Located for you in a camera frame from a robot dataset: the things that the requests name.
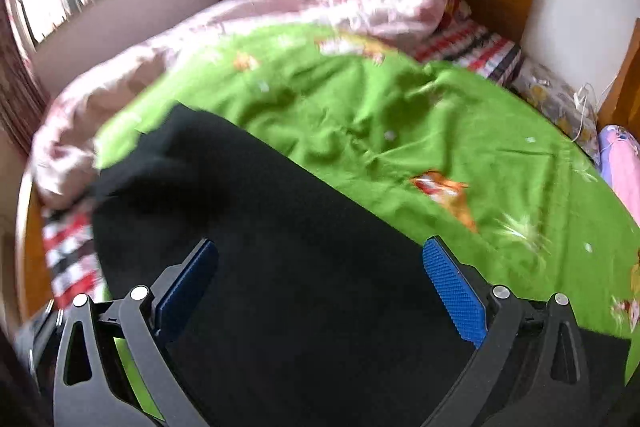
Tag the padded wooden headboard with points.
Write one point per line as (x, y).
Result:
(625, 77)

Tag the pink patterned curtain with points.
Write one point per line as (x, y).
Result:
(20, 82)

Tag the wooden bed side rail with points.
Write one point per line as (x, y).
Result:
(32, 252)

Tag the cartoon cloth covered nightstand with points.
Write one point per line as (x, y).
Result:
(550, 94)

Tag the green printed blanket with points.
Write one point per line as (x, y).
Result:
(375, 117)

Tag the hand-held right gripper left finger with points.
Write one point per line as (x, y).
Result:
(187, 287)

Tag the pink bed sheet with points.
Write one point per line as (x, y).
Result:
(625, 172)

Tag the black pants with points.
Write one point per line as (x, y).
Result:
(300, 257)

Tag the red checkered bed sheet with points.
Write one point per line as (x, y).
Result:
(465, 47)

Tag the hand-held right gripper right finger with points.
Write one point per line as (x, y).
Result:
(455, 292)

